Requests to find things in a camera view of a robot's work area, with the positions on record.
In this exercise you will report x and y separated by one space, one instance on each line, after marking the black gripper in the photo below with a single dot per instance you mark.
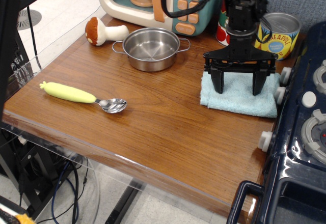
240 56

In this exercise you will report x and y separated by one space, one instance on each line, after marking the light blue rag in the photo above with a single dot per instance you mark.
237 95

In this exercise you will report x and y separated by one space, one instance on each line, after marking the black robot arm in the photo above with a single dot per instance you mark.
245 15

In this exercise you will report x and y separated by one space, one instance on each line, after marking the tomato sauce can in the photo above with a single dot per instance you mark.
221 34

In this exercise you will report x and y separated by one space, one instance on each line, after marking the white stove knob middle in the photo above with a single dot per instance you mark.
279 95

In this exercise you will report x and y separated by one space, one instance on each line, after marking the white stove knob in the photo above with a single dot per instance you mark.
285 75
265 140
279 95

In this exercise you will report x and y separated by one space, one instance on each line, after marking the white stove knob top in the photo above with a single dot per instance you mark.
285 75

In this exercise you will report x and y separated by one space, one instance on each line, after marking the pineapple slices can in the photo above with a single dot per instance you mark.
277 33

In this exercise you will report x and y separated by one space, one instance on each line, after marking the white stove knob bottom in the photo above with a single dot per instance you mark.
265 140

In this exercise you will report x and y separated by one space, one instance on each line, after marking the teal toy microwave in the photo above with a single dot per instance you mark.
149 13

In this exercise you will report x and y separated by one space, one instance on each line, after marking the dark blue toy stove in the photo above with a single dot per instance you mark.
293 189

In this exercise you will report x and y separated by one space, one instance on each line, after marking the plush brown mushroom toy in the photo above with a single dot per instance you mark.
97 33

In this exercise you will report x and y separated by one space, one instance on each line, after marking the black table leg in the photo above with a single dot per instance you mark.
122 206

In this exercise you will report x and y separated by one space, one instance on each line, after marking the black desk at left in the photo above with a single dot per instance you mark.
9 17

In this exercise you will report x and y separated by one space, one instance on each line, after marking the yellow fuzzy object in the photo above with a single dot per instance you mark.
24 219

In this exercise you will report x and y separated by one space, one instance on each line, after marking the steel pot with handles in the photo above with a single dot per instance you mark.
151 49

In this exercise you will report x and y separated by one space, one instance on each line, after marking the spoon with yellow-green handle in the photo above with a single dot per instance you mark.
72 94

